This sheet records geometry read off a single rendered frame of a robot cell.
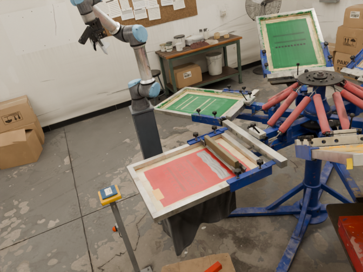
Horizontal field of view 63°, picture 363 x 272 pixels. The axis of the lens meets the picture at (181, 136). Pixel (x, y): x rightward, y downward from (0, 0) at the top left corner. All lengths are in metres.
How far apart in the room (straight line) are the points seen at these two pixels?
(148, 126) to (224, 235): 1.20
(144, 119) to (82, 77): 3.18
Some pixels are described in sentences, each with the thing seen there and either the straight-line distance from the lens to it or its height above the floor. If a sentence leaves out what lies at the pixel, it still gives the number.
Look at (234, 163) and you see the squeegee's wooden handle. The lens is 1.85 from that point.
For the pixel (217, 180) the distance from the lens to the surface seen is 1.88.
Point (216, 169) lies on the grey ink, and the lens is 1.96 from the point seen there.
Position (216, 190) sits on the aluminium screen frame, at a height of 0.99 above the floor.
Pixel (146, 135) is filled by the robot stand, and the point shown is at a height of 0.97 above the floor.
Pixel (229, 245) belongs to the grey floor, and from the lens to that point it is 2.76.
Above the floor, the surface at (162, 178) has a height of 0.95.
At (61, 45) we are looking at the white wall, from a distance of 5.35.
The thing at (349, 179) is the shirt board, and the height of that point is 0.92.
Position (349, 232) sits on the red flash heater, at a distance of 1.43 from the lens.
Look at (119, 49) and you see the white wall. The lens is 5.48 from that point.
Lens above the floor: 2.14
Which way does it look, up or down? 30 degrees down
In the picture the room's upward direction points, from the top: 10 degrees counter-clockwise
